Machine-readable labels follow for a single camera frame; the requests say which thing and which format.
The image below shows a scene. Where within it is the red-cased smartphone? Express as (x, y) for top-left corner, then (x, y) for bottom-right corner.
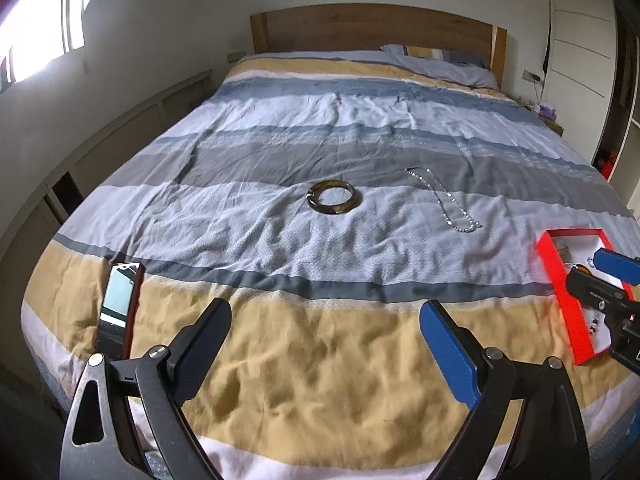
(94, 262), (145, 361)

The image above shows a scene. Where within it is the window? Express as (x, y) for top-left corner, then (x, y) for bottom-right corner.
(1, 0), (91, 91)

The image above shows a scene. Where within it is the striped duvet bed cover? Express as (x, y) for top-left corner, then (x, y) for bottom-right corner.
(21, 51), (639, 479)

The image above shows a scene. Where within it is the red object in wardrobe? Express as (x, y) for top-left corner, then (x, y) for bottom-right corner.
(594, 148), (617, 180)

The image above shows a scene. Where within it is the wooden nightstand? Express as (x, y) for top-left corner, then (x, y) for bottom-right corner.
(525, 104), (564, 136)

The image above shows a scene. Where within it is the wooden headboard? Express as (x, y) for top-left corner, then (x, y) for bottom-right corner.
(250, 3), (508, 82)

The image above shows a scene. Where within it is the white wardrobe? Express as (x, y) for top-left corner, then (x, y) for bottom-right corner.
(542, 0), (639, 212)

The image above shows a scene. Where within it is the purple tissue box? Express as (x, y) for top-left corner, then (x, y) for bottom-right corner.
(535, 103), (555, 119)

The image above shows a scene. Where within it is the striped pillow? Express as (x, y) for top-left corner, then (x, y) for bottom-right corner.
(380, 44), (500, 90)

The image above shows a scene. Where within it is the red jewelry box tray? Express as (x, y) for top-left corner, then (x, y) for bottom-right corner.
(536, 228), (639, 373)

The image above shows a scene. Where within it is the silver chain necklace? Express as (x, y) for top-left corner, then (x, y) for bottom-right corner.
(404, 166), (484, 235)

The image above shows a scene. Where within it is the dark olive bangle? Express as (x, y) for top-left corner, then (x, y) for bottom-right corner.
(306, 179), (361, 216)

